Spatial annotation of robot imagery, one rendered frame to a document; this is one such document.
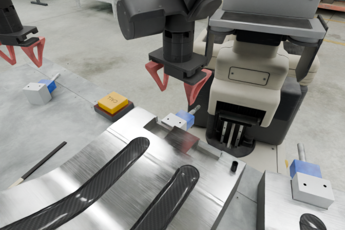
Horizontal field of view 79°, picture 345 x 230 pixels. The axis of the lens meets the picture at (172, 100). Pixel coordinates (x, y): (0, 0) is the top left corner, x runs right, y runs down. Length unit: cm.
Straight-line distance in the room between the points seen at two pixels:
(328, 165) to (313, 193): 137
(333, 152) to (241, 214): 150
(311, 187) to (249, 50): 43
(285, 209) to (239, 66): 43
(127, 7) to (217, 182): 29
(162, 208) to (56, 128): 39
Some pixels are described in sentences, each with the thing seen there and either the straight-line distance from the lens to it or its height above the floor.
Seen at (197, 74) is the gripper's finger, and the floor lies 100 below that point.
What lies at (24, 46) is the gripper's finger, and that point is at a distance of 62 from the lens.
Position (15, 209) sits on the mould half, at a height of 91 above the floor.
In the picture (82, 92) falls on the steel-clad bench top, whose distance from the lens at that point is 74.
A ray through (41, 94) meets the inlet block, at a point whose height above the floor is 84.
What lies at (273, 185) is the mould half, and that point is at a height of 86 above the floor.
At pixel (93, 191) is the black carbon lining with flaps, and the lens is 39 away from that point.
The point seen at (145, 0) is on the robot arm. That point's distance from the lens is 32.
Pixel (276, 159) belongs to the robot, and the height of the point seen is 28.
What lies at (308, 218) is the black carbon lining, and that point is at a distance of 43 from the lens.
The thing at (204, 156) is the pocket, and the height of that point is 86.
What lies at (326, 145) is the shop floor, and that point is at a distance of 192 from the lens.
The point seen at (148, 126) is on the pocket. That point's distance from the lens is 45.
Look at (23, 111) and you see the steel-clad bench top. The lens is 74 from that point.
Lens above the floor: 120
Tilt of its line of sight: 38 degrees down
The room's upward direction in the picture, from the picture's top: straight up
